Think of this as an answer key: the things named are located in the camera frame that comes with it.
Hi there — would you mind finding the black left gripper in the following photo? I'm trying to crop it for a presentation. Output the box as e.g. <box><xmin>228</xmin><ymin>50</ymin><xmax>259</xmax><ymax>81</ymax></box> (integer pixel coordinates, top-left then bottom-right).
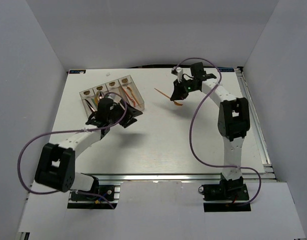
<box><xmin>107</xmin><ymin>98</ymin><xmax>142</xmax><ymax>128</ymax></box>

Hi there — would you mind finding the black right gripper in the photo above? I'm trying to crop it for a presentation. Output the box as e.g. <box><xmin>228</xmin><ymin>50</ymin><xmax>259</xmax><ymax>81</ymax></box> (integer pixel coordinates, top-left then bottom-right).
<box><xmin>170</xmin><ymin>77</ymin><xmax>198</xmax><ymax>101</ymax></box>

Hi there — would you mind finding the orange plastic fork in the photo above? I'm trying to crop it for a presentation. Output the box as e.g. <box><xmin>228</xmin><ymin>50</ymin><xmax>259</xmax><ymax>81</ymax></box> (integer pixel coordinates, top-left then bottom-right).
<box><xmin>121</xmin><ymin>87</ymin><xmax>136</xmax><ymax>107</ymax></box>
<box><xmin>154</xmin><ymin>88</ymin><xmax>183</xmax><ymax>107</ymax></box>
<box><xmin>125</xmin><ymin>85</ymin><xmax>144</xmax><ymax>111</ymax></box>

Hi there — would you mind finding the silver metal spoon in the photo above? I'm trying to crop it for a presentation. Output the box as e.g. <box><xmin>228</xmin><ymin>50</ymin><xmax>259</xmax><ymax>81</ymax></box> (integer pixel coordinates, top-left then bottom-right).
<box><xmin>96</xmin><ymin>91</ymin><xmax>105</xmax><ymax>101</ymax></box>

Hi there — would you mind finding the dark iridescent metal knife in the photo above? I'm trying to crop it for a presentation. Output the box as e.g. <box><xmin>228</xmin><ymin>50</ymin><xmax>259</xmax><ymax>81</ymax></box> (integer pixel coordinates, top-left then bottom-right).
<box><xmin>84</xmin><ymin>99</ymin><xmax>97</xmax><ymax>115</ymax></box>

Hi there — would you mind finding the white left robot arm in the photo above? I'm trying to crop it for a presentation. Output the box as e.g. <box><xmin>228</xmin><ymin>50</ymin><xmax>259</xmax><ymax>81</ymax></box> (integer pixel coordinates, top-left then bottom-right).
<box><xmin>34</xmin><ymin>98</ymin><xmax>143</xmax><ymax>200</ymax></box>

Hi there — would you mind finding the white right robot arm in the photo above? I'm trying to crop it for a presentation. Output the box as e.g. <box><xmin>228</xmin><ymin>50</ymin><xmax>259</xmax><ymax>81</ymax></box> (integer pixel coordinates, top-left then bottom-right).
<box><xmin>170</xmin><ymin>62</ymin><xmax>251</xmax><ymax>181</ymax></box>

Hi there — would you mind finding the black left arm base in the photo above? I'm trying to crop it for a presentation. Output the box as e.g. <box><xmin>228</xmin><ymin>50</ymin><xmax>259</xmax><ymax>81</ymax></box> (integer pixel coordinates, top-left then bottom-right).
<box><xmin>67</xmin><ymin>184</ymin><xmax>121</xmax><ymax>210</ymax></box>

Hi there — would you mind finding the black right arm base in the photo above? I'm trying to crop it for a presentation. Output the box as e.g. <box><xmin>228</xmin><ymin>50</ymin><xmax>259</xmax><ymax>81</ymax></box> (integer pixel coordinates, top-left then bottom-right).
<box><xmin>198</xmin><ymin>184</ymin><xmax>251</xmax><ymax>213</ymax></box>

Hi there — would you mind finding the clear four-compartment organizer tray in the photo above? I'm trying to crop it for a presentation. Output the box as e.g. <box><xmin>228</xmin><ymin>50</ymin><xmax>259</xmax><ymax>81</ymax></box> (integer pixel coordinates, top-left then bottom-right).
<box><xmin>78</xmin><ymin>75</ymin><xmax>145</xmax><ymax>118</ymax></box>

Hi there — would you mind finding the blue label sticker right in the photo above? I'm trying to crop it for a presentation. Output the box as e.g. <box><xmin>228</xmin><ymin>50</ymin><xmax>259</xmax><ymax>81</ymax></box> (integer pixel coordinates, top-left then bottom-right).
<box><xmin>219</xmin><ymin>67</ymin><xmax>235</xmax><ymax>73</ymax></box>

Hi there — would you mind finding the blue label sticker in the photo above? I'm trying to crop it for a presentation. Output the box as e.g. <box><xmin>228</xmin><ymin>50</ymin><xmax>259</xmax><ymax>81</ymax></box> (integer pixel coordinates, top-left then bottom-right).
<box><xmin>219</xmin><ymin>67</ymin><xmax>235</xmax><ymax>73</ymax></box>
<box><xmin>68</xmin><ymin>69</ymin><xmax>86</xmax><ymax>74</ymax></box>

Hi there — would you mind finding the blue label sticker left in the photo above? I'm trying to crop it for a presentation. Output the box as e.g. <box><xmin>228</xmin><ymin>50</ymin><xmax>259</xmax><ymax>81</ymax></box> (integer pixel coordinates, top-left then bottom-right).
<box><xmin>68</xmin><ymin>69</ymin><xmax>86</xmax><ymax>74</ymax></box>

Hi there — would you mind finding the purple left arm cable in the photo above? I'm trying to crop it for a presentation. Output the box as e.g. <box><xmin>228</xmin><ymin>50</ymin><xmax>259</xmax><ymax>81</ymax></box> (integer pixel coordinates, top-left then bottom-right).
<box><xmin>17</xmin><ymin>91</ymin><xmax>127</xmax><ymax>210</ymax></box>

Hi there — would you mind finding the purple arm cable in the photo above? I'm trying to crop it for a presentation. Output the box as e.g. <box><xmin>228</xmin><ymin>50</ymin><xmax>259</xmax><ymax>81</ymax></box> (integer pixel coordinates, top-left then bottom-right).
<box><xmin>173</xmin><ymin>57</ymin><xmax>262</xmax><ymax>206</ymax></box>
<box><xmin>17</xmin><ymin>91</ymin><xmax>127</xmax><ymax>210</ymax></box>

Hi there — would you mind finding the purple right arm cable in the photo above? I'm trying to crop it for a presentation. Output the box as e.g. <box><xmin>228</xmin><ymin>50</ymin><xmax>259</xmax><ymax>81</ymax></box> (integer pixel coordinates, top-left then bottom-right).
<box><xmin>173</xmin><ymin>57</ymin><xmax>262</xmax><ymax>206</ymax></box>

